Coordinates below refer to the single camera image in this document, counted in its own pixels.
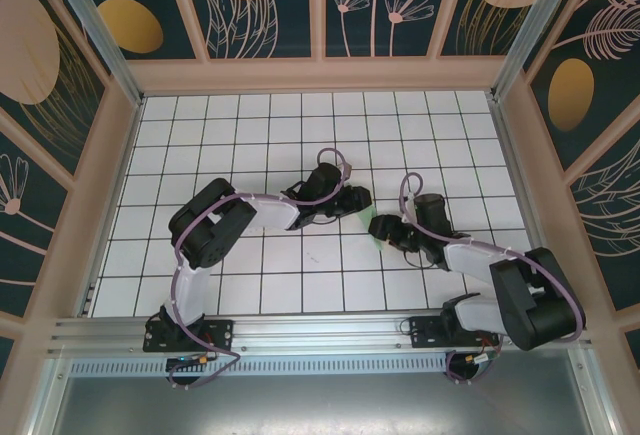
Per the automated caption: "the light green cloth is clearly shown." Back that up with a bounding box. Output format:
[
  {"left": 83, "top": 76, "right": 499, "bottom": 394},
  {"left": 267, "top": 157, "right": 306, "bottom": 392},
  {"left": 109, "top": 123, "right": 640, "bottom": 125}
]
[{"left": 355, "top": 204, "right": 391, "bottom": 253}]

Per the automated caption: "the aluminium frame post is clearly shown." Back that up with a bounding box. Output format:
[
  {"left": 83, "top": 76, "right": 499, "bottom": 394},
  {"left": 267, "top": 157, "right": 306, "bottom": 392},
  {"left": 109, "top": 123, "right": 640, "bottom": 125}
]
[
  {"left": 39, "top": 0, "right": 147, "bottom": 107},
  {"left": 491, "top": 0, "right": 587, "bottom": 102}
]

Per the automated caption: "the slotted metal cable tray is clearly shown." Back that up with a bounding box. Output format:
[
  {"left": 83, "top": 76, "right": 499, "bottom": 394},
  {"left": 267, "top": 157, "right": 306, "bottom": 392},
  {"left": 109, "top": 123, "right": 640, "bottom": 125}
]
[{"left": 69, "top": 358, "right": 454, "bottom": 377}]

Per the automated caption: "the grey metal sheet panel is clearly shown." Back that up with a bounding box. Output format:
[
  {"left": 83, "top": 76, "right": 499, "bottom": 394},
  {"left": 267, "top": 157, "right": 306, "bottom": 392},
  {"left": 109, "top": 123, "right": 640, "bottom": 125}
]
[{"left": 29, "top": 349, "right": 617, "bottom": 435}]

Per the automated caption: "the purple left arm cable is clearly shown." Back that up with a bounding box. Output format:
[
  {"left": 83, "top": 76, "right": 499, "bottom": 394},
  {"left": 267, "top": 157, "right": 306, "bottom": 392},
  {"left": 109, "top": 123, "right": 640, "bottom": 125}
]
[{"left": 167, "top": 147, "right": 354, "bottom": 391}]

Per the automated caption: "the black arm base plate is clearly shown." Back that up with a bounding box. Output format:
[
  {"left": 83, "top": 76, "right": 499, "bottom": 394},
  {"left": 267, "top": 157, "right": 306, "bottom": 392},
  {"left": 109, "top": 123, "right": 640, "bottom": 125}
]
[
  {"left": 409, "top": 314, "right": 499, "bottom": 352},
  {"left": 143, "top": 318, "right": 236, "bottom": 353}
]

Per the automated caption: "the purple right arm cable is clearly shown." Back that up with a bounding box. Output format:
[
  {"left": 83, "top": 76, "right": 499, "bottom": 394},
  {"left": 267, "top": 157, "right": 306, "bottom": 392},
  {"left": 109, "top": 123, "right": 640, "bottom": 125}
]
[{"left": 398, "top": 172, "right": 587, "bottom": 386}]

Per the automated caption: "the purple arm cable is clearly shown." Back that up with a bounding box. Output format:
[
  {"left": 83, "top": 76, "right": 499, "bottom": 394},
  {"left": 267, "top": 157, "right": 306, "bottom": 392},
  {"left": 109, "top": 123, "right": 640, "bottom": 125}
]
[
  {"left": 167, "top": 147, "right": 354, "bottom": 391},
  {"left": 398, "top": 172, "right": 587, "bottom": 386}
]

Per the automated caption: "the long aluminium mounting rail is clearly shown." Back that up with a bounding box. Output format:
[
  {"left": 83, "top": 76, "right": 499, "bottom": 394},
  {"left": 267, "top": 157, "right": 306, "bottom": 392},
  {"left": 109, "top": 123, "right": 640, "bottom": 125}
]
[{"left": 47, "top": 308, "right": 594, "bottom": 357}]

